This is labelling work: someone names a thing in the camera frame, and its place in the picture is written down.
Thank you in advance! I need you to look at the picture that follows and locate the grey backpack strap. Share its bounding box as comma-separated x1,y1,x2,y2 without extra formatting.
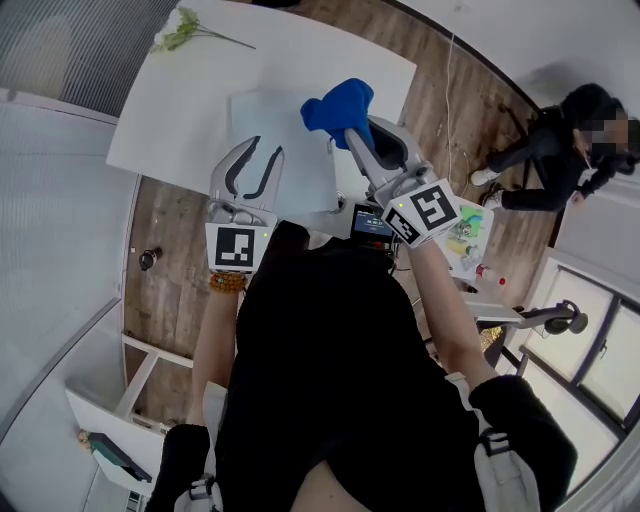
444,372,541,512
187,474,224,512

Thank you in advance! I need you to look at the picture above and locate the white desk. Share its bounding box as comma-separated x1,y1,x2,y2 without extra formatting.
64,332,194,501

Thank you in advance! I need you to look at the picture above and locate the dark bottle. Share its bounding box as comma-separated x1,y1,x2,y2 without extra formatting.
138,246,164,272

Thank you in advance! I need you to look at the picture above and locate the plastic bottle with red cap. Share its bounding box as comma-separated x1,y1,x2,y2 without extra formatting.
474,263,509,286

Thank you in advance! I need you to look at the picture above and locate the dark teal box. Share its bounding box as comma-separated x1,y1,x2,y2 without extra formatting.
87,432,154,484

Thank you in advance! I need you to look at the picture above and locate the person's left forearm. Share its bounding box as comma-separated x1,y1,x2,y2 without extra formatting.
185,272,249,429

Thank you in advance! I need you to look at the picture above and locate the light blue board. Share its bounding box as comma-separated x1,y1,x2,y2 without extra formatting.
228,87,341,219

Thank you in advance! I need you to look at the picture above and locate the green and yellow paper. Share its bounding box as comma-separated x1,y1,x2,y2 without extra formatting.
457,204,489,231

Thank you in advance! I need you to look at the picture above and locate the grey office chair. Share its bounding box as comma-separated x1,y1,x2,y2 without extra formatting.
474,298,590,351

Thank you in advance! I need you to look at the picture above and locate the dark framed window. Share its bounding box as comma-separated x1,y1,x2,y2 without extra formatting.
499,249,640,436

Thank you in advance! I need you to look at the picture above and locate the person's black clothing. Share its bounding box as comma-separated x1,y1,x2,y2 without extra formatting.
144,219,579,512

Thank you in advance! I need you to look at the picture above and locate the brown bead bracelet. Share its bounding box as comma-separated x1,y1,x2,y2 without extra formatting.
208,271,250,296

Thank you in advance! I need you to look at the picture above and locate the small white side table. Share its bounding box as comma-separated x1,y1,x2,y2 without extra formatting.
429,202,526,321

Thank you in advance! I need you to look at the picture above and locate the artificial white flower sprig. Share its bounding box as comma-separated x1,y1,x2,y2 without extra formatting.
149,5,257,55

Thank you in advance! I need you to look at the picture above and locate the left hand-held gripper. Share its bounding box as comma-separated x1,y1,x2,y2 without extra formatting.
203,134,286,276

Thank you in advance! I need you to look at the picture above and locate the blue cloth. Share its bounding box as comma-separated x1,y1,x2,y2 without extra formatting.
299,77,376,151

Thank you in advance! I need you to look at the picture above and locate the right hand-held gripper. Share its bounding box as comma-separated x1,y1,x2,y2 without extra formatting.
343,114,464,249

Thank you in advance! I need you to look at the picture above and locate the small recording monitor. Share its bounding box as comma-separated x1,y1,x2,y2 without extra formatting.
349,202,401,251

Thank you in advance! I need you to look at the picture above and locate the person's right forearm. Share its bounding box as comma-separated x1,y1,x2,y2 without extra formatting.
404,242,501,386

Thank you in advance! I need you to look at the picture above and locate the white cable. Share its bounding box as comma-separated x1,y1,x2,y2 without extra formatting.
442,32,469,201

